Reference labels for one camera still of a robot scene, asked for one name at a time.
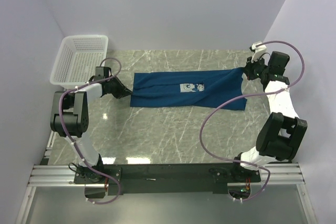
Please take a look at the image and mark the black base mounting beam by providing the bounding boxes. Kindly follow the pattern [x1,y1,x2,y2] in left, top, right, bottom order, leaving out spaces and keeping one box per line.
[73,160,261,196]

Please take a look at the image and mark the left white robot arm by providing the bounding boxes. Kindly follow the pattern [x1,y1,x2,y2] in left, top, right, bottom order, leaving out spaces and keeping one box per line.
[50,66,132,183]

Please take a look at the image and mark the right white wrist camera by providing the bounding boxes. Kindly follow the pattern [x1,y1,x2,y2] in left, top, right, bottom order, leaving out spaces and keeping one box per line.
[248,41,267,62]

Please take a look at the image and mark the aluminium frame rails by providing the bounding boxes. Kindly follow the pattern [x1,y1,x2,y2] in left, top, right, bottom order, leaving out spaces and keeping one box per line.
[13,49,320,224]

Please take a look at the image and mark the white perforated plastic basket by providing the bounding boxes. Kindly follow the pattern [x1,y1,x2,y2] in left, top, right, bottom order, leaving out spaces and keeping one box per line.
[49,35,109,89]

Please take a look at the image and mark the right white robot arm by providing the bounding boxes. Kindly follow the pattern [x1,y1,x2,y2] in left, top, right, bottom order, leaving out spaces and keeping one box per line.
[230,51,308,182]

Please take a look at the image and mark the blue printed t-shirt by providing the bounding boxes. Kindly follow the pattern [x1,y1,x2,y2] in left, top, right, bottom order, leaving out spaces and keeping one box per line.
[130,68,244,108]

